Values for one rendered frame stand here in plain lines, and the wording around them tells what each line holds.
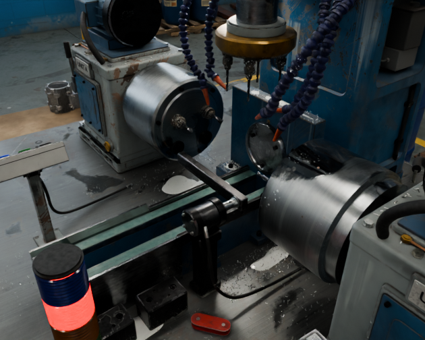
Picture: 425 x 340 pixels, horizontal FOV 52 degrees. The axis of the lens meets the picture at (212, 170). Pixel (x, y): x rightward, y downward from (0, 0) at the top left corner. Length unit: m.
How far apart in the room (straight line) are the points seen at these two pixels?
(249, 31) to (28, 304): 0.78
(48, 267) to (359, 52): 0.79
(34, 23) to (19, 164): 5.49
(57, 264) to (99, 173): 0.96
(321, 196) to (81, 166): 0.96
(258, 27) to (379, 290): 0.55
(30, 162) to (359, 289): 0.76
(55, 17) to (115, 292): 5.80
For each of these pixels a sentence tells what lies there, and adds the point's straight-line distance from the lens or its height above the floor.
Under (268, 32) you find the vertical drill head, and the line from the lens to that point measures 0.95.
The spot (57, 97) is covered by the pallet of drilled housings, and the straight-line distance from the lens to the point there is 3.51.
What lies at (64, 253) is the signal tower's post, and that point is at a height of 1.22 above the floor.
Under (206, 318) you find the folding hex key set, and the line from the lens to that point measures 0.99.
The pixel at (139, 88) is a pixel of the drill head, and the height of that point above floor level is 1.13.
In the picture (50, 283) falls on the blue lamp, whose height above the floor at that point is 1.21.
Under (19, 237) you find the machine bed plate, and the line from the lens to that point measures 1.31.
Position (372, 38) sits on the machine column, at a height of 1.33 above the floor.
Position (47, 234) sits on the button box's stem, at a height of 0.83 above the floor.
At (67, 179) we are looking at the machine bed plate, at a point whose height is 0.80.
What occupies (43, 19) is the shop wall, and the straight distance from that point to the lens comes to 6.56.
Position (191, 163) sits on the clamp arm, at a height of 1.03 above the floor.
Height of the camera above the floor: 1.59
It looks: 33 degrees down
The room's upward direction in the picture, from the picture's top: straight up
